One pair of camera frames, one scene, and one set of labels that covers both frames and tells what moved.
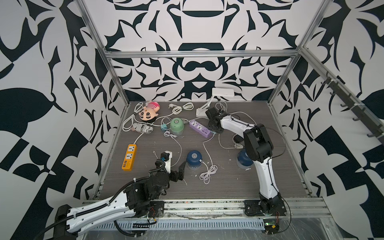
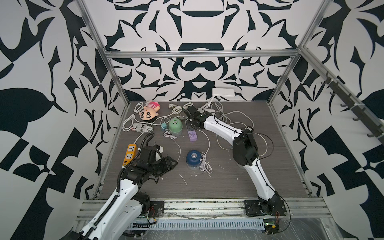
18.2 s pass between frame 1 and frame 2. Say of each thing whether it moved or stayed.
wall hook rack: stayed
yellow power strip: stayed
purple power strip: moved
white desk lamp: stayed
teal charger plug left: stayed
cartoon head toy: stayed
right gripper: moved
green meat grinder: stayed
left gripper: moved
